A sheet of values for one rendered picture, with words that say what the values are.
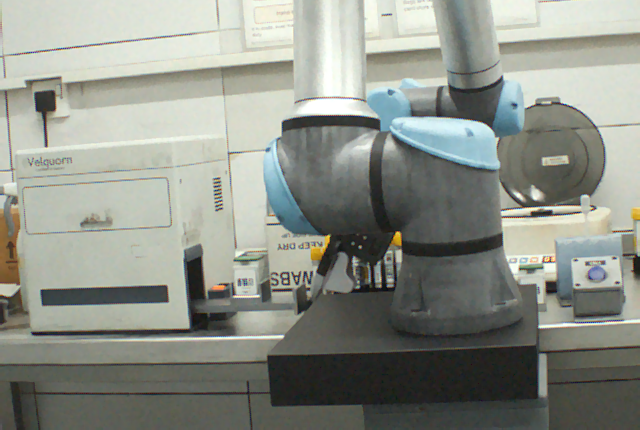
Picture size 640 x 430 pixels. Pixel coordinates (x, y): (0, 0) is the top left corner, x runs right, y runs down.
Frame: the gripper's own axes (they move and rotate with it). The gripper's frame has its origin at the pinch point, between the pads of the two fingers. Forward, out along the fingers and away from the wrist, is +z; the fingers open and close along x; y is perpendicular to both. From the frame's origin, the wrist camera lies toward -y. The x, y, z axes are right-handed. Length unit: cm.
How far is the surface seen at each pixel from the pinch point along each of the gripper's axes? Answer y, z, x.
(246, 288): -9.0, 3.8, -2.4
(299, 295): -1.4, 1.1, -1.6
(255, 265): -9.4, 0.0, -1.9
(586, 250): 34.4, -23.6, 6.3
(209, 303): -13.5, 8.9, -1.6
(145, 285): -23.2, 10.4, -4.5
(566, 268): 32.9, -19.8, 5.9
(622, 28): 26, -61, 56
